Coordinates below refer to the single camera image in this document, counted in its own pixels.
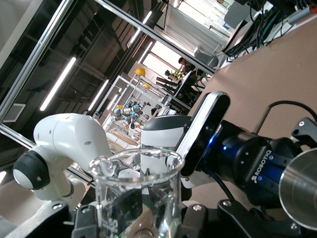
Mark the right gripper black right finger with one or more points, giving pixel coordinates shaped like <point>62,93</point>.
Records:
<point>223,223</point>

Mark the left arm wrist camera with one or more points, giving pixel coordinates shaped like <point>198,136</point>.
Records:
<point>205,129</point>

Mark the grey office chair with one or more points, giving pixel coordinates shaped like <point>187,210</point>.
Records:
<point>208,58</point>

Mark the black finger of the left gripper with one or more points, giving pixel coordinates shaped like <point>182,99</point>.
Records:
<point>305,132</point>

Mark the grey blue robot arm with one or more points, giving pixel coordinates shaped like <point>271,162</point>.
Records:
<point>128,112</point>

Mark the seated person dark clothes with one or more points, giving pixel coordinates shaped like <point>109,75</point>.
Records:
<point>185,65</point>

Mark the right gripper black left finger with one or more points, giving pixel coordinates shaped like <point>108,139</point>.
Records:
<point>83,223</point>

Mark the clear glass measuring beaker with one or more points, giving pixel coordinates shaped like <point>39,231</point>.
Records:
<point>138,178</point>

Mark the dark computer monitor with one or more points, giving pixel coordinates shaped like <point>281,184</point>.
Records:
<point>235,37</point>

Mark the yellow hard hat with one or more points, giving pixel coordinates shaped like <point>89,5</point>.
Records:
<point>140,71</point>
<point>147,86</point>

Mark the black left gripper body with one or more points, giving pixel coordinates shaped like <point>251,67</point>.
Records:
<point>247,161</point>

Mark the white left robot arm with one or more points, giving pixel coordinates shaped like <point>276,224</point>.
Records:
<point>74,138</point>

